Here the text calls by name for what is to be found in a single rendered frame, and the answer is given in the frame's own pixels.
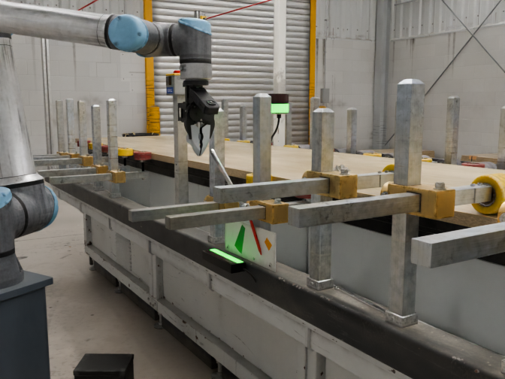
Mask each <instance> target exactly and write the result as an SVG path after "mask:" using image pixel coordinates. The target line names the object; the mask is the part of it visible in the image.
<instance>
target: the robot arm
mask: <svg viewBox="0 0 505 379"><path fill-rule="evenodd" d="M12 34H15V35H25V36H31V37H36V38H46V39H51V40H57V41H67V42H72V43H78V44H87V45H92V46H98V47H108V48H109V49H112V50H122V51H125V52H133V53H136V54H137V55H138V56H141V57H145V58H150V57H160V56H179V57H180V67H179V69H180V79H181V80H184V81H183V87H185V101H184V102H183V103H178V121H181V123H184V127H185V130H186V132H187V133H188V134H187V135H186V142H187V143H189V144H190V145H191V146H192V149H193V150H194V152H195V154H196V155H197V156H201V155H202V154H203V152H204V151H205V149H206V148H207V145H208V143H209V141H210V139H211V136H212V134H213V130H214V127H215V120H214V114H218V113H219V107H220V106H219V105H218V103H217V102H216V101H215V100H214V99H213V97H212V96H211V95H210V94H209V92H208V91H207V90H206V89H205V88H203V86H209V81H208V80H211V79H212V64H211V35H212V34H211V25H210V23H209V22H208V21H206V20H202V19H197V18H188V17H185V18H180V19H179V20H178V23H170V24H156V23H152V22H150V21H147V20H143V19H141V18H139V17H136V16H135V15H131V14H123V15H117V14H100V13H93V12H87V11H76V10H70V9H64V8H53V7H47V6H41V5H31V4H24V3H18V2H7V1H1V0H0V290H1V289H4V288H8V287H12V286H14V285H17V284H19V283H20V282H22V281H23V280H24V271H23V268H22V266H21V264H20V262H19V260H18V258H17V256H16V254H15V243H14V239H16V238H19V237H22V236H24V235H28V234H31V233H33V232H38V231H41V230H42V229H44V228H46V227H48V226H49V225H50V224H51V223H52V222H53V221H54V220H55V219H56V216H57V214H58V209H59V206H58V200H57V197H56V194H55V193H54V191H52V190H51V188H49V187H47V186H45V185H44V178H43V177H42V176H40V175H39V174H37V172H36V171H35V164H34V159H33V155H32V148H31V144H30V140H29V132H28V128H27V123H26V116H25V111H24V107H23V100H22V96H21V92H20V84H19V80H18V76H17V68H16V64H15V59H14V52H13V48H12V43H11V42H12V39H11V36H12ZM180 113H181V117H180ZM197 122H202V124H201V127H200V130H199V128H198V127H197V126H196V125H195V124H197ZM199 144H200V146H199Z"/></svg>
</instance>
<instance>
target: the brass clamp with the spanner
mask: <svg viewBox="0 0 505 379"><path fill-rule="evenodd" d="M246 203H249V206H256V205H261V206H263V207H265V219H259V220H261V221H264V222H266V223H270V224H280V223H287V222H288V207H289V203H285V202H282V204H274V200H273V199H269V200H262V201H259V200H254V201H247V202H246Z"/></svg>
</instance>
